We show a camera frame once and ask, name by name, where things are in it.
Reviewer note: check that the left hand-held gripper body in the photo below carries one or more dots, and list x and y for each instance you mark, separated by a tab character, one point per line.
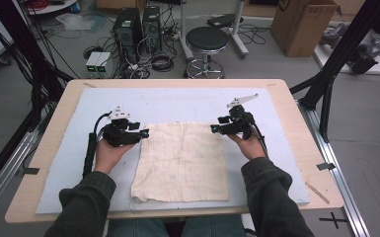
120	136

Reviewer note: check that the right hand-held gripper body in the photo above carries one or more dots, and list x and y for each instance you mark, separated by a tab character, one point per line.
242	121

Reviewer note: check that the cream cloth towel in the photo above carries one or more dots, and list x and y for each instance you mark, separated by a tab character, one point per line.
181	161

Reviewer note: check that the person's left hand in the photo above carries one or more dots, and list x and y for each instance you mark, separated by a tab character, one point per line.
107	158

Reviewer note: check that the person's right hand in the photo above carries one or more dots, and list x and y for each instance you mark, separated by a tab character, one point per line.
251	149

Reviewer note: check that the white foam mat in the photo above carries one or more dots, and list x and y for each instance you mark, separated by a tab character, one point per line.
177	105

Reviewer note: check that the white power supply unit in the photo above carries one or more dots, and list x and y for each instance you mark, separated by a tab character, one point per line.
92	61
103	62

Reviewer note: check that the black round stool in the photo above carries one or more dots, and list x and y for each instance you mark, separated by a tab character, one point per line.
207	39

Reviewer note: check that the large black computer tower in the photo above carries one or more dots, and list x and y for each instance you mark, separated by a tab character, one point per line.
127	33

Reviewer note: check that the person's left leg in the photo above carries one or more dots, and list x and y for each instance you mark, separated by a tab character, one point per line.
135	228

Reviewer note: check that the person's leg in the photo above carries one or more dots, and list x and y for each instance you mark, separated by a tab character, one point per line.
135	228
213	227

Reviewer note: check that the black tape piece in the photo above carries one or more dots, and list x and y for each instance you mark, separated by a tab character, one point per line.
29	171
325	166

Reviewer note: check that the person's right leg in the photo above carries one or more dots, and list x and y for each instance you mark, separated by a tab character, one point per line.
213	227

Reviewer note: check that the narrow black computer tower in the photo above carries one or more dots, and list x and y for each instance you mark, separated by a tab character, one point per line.
152	28

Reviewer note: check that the flat black device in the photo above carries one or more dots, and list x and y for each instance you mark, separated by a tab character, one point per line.
223	20

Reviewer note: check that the thin wooden stick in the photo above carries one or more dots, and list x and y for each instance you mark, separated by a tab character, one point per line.
317	193

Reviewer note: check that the brown cardboard box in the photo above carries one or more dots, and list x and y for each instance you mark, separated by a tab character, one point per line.
301	29

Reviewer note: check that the clear plastic sheet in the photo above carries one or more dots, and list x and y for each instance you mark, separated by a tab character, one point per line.
75	21

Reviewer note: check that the grey machine part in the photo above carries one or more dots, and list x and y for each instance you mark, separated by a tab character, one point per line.
334	34

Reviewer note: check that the black tape cross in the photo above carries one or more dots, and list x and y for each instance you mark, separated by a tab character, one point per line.
333	220

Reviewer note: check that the black machine part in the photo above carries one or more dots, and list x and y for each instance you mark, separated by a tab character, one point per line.
363	59

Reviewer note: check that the white round table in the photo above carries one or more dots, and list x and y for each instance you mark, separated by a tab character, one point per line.
52	7

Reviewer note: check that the white metal stand frame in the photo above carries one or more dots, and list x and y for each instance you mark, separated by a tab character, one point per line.
238	33

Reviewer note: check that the aluminium rail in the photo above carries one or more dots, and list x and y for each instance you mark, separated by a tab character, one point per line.
335	177
3	174

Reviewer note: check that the black metal frame stand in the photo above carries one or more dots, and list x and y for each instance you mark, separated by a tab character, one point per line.
23	49
339	56

